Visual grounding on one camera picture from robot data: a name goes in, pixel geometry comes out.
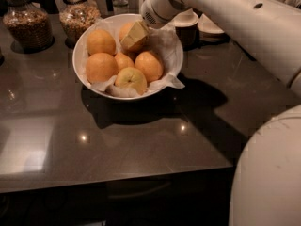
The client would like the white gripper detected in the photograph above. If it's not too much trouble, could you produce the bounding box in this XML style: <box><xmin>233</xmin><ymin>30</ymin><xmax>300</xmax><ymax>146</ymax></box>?
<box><xmin>119</xmin><ymin>0</ymin><xmax>173</xmax><ymax>51</ymax></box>

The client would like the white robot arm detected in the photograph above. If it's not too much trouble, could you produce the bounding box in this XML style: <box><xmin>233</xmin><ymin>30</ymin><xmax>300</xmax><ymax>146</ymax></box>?
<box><xmin>140</xmin><ymin>0</ymin><xmax>301</xmax><ymax>226</ymax></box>

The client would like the small centre orange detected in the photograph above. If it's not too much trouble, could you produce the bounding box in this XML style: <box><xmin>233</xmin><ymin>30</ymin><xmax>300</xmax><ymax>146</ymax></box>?
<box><xmin>115</xmin><ymin>52</ymin><xmax>135</xmax><ymax>71</ymax></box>

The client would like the front yellowish orange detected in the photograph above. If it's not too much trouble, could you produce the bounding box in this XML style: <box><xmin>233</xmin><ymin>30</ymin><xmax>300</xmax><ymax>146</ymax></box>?
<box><xmin>115</xmin><ymin>67</ymin><xmax>148</xmax><ymax>95</ymax></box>

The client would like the small glass bottle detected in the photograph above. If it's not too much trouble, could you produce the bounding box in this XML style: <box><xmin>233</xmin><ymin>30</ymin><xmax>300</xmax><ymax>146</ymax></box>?
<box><xmin>111</xmin><ymin>0</ymin><xmax>129</xmax><ymax>15</ymax></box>

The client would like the left upturned white cup stack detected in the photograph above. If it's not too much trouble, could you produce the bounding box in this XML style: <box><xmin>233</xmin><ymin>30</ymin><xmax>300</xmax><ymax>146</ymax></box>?
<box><xmin>172</xmin><ymin>9</ymin><xmax>198</xmax><ymax>47</ymax></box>

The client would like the right glass cereal jar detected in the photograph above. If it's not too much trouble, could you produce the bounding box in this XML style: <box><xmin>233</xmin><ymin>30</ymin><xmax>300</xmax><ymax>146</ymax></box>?
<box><xmin>59</xmin><ymin>0</ymin><xmax>101</xmax><ymax>46</ymax></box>

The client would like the left glass granola jar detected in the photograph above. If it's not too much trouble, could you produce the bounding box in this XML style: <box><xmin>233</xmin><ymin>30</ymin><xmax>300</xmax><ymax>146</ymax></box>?
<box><xmin>3</xmin><ymin>0</ymin><xmax>53</xmax><ymax>51</ymax></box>

